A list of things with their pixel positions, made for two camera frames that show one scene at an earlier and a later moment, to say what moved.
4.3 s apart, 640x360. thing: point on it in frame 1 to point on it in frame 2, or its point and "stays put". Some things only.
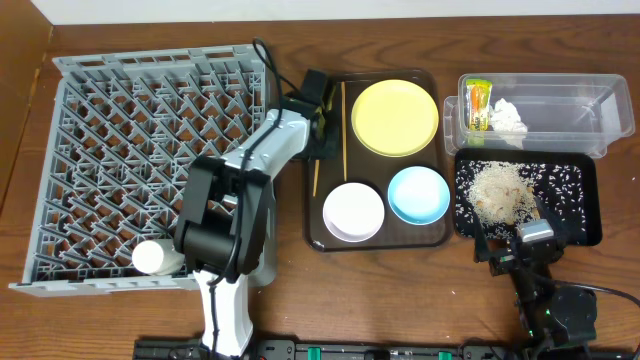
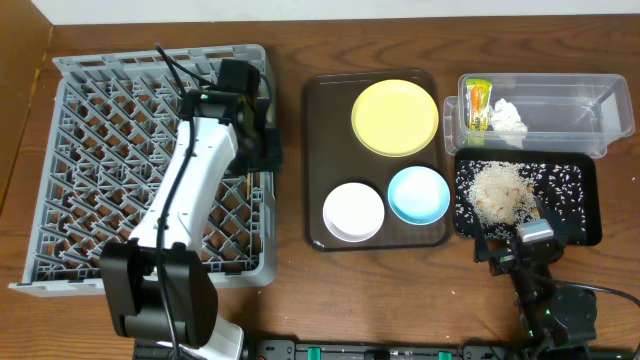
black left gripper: (323, 122) to (267, 151)
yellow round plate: (395, 118) stays put
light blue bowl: (418, 195) stays put
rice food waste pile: (500, 193) stays put
